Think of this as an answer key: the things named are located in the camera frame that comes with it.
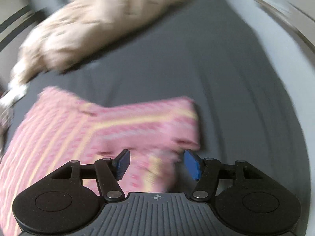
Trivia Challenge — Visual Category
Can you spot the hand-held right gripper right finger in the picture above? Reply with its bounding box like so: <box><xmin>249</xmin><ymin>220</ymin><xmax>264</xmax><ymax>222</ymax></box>
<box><xmin>184</xmin><ymin>149</ymin><xmax>265</xmax><ymax>202</ymax></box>

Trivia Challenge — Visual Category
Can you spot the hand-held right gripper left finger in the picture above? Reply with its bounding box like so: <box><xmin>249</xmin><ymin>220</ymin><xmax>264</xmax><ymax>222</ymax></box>
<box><xmin>50</xmin><ymin>149</ymin><xmax>131</xmax><ymax>201</ymax></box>

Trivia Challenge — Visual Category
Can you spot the pink striped knit sweater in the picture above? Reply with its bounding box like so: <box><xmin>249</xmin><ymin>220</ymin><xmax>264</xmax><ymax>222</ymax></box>
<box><xmin>0</xmin><ymin>86</ymin><xmax>201</xmax><ymax>236</ymax></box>

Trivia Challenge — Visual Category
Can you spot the bed with grey sheet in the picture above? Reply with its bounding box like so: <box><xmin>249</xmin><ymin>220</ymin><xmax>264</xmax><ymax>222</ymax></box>
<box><xmin>0</xmin><ymin>0</ymin><xmax>311</xmax><ymax>202</ymax></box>

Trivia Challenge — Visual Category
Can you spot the crumpled white garment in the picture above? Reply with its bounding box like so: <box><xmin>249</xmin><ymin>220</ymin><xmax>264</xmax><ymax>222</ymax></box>
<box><xmin>0</xmin><ymin>82</ymin><xmax>30</xmax><ymax>129</ymax></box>

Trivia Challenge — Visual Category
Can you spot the beige spotted duvet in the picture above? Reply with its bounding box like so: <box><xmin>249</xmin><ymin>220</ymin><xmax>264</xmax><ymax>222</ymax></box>
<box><xmin>10</xmin><ymin>0</ymin><xmax>188</xmax><ymax>84</ymax></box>

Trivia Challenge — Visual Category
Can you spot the stone windowsill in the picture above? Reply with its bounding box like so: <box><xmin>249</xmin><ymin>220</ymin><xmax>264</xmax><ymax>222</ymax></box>
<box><xmin>250</xmin><ymin>0</ymin><xmax>315</xmax><ymax>53</ymax></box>

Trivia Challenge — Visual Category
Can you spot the beige wardrobe with grey stripes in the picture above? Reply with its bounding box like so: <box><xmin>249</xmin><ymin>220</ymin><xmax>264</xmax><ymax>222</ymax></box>
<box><xmin>0</xmin><ymin>0</ymin><xmax>48</xmax><ymax>53</ymax></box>

